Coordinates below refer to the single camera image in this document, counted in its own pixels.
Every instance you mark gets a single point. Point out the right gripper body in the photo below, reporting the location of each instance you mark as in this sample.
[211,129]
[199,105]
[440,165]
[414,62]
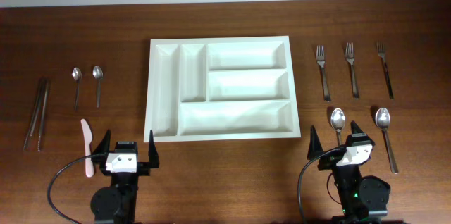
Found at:
[325,159]

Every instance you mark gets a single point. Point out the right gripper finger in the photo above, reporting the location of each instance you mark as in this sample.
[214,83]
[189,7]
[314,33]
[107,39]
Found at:
[315,148]
[355,129]

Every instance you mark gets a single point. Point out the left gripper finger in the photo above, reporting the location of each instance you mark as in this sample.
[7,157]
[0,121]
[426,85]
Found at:
[99,155]
[153,153]

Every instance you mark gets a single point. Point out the silver fork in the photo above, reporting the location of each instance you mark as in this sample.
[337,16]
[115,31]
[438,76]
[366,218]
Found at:
[320,59]
[381,53]
[349,56]

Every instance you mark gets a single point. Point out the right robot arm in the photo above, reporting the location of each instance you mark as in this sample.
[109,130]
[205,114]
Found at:
[363,199]

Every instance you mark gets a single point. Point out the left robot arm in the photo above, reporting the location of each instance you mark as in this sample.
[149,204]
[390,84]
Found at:
[117,202]

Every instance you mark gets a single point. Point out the left large silver spoon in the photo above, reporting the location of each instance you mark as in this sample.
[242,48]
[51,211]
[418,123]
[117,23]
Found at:
[337,122]

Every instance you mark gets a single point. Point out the large silver spoon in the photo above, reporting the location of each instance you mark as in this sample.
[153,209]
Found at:
[337,122]
[382,121]

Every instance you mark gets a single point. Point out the white plastic butter knife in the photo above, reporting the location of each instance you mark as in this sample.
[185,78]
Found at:
[87,134]

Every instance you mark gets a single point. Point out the right large silver spoon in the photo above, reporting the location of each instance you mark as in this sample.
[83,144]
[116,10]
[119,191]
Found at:
[382,121]

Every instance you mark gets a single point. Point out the left metal chopstick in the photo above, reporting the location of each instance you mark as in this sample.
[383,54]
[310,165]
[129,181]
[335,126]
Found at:
[33,120]

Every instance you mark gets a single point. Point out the right small teaspoon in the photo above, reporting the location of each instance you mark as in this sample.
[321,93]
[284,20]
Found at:
[98,75]

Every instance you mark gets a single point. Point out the small teaspoon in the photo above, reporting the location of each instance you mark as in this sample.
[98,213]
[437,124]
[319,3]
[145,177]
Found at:
[98,75]
[77,76]

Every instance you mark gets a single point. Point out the left small teaspoon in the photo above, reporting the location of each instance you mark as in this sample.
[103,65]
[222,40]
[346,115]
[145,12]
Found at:
[77,76]

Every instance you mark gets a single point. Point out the white plastic cutlery tray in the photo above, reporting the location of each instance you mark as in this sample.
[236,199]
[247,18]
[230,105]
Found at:
[220,89]

